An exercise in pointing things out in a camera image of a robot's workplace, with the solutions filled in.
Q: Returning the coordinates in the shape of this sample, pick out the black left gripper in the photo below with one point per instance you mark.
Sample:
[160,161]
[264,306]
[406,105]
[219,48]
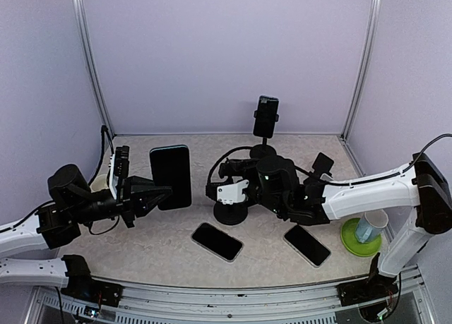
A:
[128,204]

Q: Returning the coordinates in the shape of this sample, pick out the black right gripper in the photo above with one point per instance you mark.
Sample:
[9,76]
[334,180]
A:
[247,166]

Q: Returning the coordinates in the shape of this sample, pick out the black round-base phone stand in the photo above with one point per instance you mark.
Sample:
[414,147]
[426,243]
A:
[263,145]

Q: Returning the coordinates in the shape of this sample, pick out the teal-edged black phone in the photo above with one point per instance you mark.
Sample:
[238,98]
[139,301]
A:
[170,166]

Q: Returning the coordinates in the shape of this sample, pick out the blue-edged black phone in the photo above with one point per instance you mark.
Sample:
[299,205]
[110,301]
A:
[268,105]

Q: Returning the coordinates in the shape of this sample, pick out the black folding phone stand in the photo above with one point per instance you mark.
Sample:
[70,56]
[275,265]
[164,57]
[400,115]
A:
[322,164]

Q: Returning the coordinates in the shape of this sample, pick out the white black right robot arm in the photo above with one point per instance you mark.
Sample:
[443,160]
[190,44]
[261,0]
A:
[272,182]

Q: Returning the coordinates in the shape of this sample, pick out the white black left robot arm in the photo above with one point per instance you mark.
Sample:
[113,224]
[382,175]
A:
[57,223]

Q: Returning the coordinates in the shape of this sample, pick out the clear-case black phone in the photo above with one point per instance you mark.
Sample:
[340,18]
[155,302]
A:
[217,242]

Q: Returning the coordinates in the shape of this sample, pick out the silver folding phone stand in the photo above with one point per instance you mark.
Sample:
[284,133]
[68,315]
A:
[326,177]

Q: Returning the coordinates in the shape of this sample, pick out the white-edged black phone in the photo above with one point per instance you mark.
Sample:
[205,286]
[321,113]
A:
[309,247]

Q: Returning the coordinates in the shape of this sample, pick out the white mug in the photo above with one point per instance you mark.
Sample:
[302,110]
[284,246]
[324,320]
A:
[100,182]

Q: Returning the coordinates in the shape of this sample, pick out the green plate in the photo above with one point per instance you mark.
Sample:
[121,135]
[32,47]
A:
[364,250]

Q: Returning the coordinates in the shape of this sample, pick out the light blue cup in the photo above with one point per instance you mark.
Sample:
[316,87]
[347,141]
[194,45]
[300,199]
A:
[371,224]

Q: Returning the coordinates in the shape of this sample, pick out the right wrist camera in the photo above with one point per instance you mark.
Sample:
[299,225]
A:
[228,194]

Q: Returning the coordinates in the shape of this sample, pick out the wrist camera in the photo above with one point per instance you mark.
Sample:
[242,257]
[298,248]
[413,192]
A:
[118,170]
[228,194]

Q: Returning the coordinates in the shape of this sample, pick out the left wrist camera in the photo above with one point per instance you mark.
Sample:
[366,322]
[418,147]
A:
[118,170]

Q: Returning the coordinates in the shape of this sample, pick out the aluminium front rail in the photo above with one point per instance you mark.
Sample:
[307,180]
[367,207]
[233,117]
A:
[317,302]

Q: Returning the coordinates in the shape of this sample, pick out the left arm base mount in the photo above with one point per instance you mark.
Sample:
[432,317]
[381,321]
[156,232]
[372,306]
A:
[94,291]

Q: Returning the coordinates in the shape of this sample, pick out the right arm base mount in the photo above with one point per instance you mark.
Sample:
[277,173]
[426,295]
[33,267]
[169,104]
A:
[361,291]

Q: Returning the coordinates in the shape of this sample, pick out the right aluminium frame post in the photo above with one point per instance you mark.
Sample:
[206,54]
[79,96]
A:
[364,63]

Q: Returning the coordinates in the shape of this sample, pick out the aluminium frame post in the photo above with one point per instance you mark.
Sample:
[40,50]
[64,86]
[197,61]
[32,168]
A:
[83,30]
[364,63]

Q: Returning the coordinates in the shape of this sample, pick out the left aluminium frame post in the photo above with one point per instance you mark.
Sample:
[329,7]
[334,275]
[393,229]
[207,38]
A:
[83,30]

